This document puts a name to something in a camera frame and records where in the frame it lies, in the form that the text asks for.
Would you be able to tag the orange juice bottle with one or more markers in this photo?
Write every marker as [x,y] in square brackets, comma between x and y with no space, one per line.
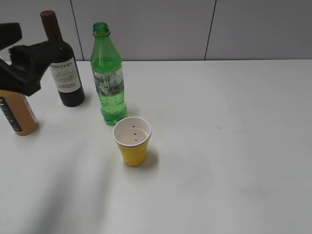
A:
[18,112]

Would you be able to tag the yellow paper cup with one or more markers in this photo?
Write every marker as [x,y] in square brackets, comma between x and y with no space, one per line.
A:
[132,135]

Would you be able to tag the green sprite bottle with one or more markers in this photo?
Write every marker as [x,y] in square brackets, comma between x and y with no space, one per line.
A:
[107,71]

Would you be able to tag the dark red wine bottle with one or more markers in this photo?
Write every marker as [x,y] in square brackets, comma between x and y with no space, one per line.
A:
[64,69]

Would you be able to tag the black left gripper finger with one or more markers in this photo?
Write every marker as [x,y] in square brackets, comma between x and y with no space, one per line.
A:
[10,33]
[27,67]

